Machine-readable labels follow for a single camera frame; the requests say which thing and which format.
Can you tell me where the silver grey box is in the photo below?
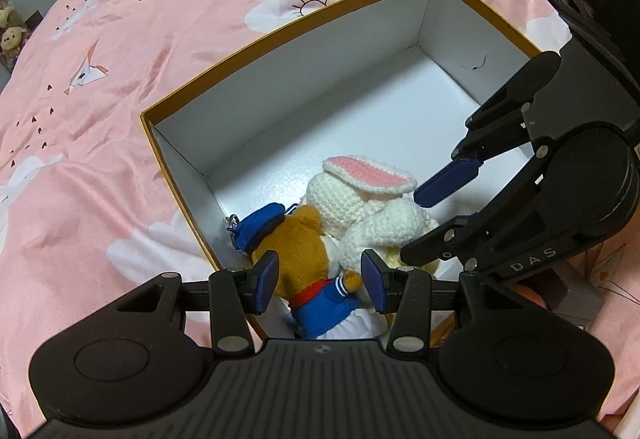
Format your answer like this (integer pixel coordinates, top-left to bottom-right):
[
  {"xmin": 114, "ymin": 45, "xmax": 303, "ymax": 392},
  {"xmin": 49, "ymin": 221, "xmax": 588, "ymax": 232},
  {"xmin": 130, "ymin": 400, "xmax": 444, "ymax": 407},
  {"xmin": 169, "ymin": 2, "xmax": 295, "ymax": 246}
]
[{"xmin": 547, "ymin": 260, "xmax": 608, "ymax": 326}]

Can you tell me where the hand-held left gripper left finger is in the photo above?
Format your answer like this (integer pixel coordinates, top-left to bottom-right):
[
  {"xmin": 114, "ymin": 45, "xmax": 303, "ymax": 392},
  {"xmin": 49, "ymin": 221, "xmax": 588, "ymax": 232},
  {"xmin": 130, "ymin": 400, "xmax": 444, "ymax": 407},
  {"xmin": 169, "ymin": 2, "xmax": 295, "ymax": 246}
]
[{"xmin": 107, "ymin": 250, "xmax": 281, "ymax": 357}]

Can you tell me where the orange crochet ball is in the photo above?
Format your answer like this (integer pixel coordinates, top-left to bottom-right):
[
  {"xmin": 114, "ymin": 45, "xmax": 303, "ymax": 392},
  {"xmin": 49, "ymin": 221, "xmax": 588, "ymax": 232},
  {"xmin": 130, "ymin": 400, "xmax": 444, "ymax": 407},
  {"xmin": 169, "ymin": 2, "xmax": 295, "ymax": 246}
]
[{"xmin": 514, "ymin": 285, "xmax": 547, "ymax": 311}]

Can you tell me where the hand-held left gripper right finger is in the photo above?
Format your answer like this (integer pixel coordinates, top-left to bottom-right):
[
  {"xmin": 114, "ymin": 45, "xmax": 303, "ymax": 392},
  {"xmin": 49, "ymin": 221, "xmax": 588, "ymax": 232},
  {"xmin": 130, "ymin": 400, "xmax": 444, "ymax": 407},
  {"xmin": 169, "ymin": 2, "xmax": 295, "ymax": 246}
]
[{"xmin": 360, "ymin": 249, "xmax": 511, "ymax": 354}]

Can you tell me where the white crochet rabbit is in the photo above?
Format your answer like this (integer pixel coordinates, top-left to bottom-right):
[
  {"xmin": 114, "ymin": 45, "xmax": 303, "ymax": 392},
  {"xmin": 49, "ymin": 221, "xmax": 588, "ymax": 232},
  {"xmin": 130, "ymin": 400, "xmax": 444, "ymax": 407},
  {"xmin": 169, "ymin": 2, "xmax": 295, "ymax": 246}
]
[{"xmin": 305, "ymin": 155, "xmax": 461, "ymax": 280}]

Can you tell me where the orange cardboard box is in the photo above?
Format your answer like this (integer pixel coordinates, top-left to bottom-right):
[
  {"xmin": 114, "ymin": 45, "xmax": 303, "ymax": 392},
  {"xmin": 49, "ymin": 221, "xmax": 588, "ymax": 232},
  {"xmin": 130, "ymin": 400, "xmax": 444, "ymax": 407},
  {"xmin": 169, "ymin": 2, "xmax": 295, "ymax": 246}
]
[{"xmin": 140, "ymin": 0, "xmax": 546, "ymax": 350}]

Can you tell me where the pink printed blanket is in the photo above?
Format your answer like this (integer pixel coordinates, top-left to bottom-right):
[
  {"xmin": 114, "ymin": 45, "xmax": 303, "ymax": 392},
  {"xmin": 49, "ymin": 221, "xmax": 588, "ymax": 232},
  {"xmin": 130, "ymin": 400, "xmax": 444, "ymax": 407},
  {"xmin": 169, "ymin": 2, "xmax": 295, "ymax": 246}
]
[{"xmin": 0, "ymin": 0, "xmax": 640, "ymax": 420}]

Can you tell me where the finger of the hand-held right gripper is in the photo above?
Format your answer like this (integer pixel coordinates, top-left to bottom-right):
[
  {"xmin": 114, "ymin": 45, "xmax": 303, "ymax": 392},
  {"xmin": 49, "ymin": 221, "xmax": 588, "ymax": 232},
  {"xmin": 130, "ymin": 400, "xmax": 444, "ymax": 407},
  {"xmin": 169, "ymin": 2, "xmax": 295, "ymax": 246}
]
[
  {"xmin": 400, "ymin": 139, "xmax": 566, "ymax": 280},
  {"xmin": 414, "ymin": 51, "xmax": 562, "ymax": 208}
]

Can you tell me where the brown plush bear blue outfit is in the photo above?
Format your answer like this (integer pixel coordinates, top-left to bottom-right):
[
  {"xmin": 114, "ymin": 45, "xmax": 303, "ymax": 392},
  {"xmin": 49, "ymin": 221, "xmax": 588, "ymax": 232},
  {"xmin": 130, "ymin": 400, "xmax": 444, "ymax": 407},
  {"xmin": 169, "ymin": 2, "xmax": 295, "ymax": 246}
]
[{"xmin": 225, "ymin": 203, "xmax": 396, "ymax": 341}]

